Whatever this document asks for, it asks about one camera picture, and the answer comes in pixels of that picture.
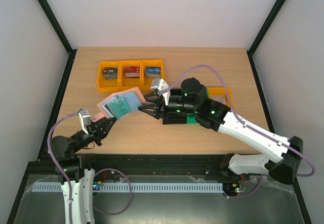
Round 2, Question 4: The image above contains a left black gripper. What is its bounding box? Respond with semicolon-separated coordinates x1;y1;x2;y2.
71;115;116;154

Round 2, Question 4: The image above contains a pink card holder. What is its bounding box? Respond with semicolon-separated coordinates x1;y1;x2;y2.
92;87;146;122

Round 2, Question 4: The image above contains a teal card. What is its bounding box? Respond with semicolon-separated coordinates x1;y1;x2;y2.
105;98;131;119

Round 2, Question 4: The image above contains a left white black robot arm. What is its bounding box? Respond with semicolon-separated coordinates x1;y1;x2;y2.
47;113;116;223

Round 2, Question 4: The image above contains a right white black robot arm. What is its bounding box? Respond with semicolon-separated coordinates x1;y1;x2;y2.
138;77;303;185

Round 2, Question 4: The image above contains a blue card stack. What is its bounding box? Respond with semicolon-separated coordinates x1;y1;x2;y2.
144;66;161;78

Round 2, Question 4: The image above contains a red card stack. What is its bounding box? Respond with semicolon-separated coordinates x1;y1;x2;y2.
124;66;140;78

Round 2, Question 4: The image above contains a black card stack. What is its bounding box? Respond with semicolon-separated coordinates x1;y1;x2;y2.
102;67;118;80

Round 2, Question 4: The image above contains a pink card in bin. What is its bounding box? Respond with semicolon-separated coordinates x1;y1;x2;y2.
211;95;227;105

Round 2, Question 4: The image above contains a black bin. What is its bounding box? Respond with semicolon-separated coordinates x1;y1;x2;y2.
163;88;187;124

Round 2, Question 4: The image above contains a yellow bin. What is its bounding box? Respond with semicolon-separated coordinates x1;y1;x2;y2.
97;61;121;93
142;59;165;91
207;87;235;108
120;60;143;91

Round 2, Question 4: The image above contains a yellow bin middle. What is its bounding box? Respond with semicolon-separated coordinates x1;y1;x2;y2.
120;60;143;91

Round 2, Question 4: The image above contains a green bin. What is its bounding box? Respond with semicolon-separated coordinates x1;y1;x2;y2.
187;88;209;124

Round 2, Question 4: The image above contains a yellow bin left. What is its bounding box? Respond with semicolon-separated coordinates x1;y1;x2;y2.
97;61;121;93

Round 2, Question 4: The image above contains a yellow bin far right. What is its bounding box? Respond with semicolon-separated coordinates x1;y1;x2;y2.
207;87;235;108

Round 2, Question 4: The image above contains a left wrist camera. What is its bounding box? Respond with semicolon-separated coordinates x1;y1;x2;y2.
78;109;91;135

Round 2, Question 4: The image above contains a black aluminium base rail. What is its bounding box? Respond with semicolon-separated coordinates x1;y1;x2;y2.
26;153;297;182

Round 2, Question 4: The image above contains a white slotted cable duct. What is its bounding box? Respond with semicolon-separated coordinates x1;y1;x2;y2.
31;182;224;193

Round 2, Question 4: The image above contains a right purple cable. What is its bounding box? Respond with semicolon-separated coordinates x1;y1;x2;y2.
167;64;316;200

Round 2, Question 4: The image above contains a left black frame post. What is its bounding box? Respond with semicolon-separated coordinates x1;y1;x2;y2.
26;0;76;55

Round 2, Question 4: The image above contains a black frame post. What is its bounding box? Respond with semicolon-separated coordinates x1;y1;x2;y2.
247;0;298;55
26;0;76;55

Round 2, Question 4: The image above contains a right black frame post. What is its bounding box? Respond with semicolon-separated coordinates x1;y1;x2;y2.
247;0;298;55

